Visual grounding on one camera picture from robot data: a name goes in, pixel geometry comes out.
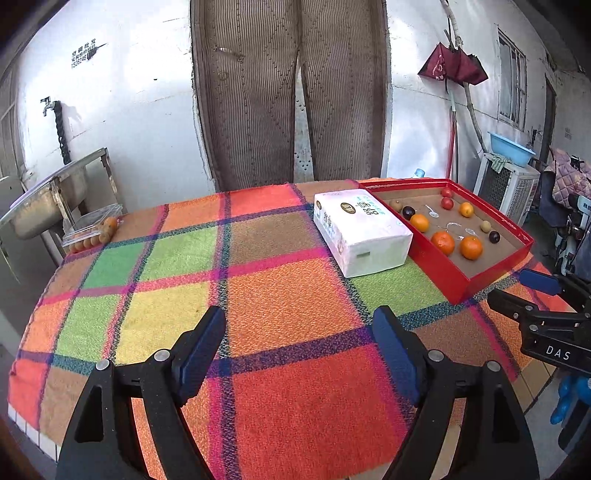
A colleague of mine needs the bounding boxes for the tangerine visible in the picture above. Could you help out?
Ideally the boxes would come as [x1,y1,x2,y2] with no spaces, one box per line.
[431,232,456,256]
[460,236,484,260]

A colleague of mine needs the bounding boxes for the maroon umbrella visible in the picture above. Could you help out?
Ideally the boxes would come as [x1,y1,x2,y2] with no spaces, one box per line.
[418,42,489,86]

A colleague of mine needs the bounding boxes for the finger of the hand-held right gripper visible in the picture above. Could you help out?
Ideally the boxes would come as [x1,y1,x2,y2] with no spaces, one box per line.
[518,269,591,301]
[487,288,581,324]

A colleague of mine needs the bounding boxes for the clear plastic container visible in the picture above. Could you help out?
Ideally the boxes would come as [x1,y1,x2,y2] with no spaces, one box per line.
[61,205,124,254]

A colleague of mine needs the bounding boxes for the white air conditioner unit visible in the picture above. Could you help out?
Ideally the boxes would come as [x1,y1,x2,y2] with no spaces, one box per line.
[473,152,541,227]

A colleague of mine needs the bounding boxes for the white tissue pack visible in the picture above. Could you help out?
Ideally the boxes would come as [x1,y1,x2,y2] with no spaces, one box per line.
[313,188,414,278]

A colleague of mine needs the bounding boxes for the pile of small longans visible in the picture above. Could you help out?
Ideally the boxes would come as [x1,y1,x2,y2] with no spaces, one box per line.
[65,226,114,252]

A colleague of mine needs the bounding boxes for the parked scooter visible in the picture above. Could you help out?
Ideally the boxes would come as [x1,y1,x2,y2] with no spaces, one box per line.
[551,194,591,278]

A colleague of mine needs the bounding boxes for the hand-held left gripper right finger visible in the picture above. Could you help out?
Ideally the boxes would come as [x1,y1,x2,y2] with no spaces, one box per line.
[372,305,540,480]

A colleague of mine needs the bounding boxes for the red hose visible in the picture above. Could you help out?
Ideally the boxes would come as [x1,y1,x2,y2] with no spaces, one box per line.
[447,108,460,181]

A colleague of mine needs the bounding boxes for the blue plastic basin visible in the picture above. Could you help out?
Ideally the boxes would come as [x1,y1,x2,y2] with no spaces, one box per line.
[488,131,536,168]

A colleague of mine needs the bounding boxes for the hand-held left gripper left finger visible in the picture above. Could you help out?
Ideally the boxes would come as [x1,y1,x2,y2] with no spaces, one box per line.
[55,305,227,480]

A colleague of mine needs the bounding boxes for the red cardboard box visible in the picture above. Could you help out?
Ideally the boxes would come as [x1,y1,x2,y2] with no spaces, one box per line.
[358,178,535,306]

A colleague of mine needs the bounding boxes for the metal sink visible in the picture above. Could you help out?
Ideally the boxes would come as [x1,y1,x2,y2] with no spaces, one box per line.
[0,148,125,259]

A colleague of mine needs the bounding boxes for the plaid blanket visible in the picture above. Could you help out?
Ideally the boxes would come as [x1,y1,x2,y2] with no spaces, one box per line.
[8,178,561,480]

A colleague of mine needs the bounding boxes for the black corrugated hose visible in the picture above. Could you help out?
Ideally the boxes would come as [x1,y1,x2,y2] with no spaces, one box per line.
[54,102,72,164]

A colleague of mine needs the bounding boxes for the white wooden stick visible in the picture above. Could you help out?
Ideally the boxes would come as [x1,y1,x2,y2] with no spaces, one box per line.
[438,0,483,153]

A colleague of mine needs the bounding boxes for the person's right hand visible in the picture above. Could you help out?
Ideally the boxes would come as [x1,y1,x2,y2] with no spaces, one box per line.
[549,375,589,428]

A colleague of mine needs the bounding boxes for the window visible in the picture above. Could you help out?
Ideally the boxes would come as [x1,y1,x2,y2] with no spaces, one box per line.
[496,25,528,130]

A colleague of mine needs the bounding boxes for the pink quilted cover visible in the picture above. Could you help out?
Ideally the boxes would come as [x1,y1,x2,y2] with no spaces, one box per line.
[540,148,591,227]

